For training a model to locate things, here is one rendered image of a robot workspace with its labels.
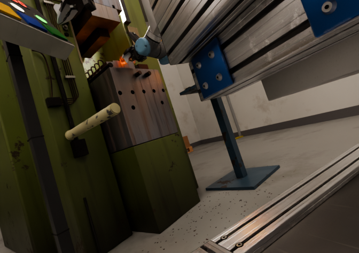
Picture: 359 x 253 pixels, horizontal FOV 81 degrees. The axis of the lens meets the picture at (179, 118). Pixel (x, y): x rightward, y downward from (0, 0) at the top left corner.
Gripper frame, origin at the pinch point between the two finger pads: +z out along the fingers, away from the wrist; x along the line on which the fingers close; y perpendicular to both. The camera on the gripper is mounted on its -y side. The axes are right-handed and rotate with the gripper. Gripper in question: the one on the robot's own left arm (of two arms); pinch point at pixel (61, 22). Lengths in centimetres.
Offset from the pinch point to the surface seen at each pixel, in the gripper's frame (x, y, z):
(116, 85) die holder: -30.6, -19.2, 12.1
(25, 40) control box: 12.8, -5.5, 10.6
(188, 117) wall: -504, 15, 71
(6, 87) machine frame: -28, 39, 61
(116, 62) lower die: -41.3, -3.8, 5.0
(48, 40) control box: 5.4, -5.5, 7.2
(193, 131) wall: -505, -19, 90
